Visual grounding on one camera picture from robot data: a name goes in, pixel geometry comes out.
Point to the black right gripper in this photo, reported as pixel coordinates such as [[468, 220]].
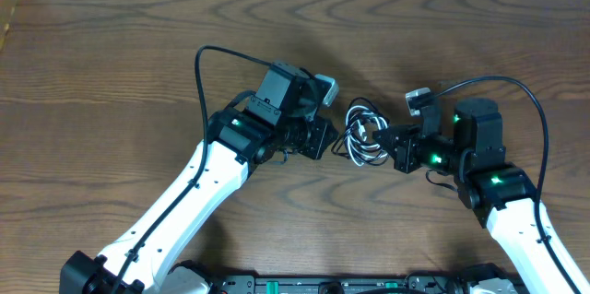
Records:
[[405, 151]]

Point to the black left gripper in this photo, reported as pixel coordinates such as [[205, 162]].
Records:
[[316, 138]]

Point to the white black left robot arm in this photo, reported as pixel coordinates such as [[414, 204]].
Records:
[[280, 117]]

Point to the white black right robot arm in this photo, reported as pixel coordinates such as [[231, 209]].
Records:
[[500, 194]]

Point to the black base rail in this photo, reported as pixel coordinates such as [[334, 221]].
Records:
[[322, 285]]

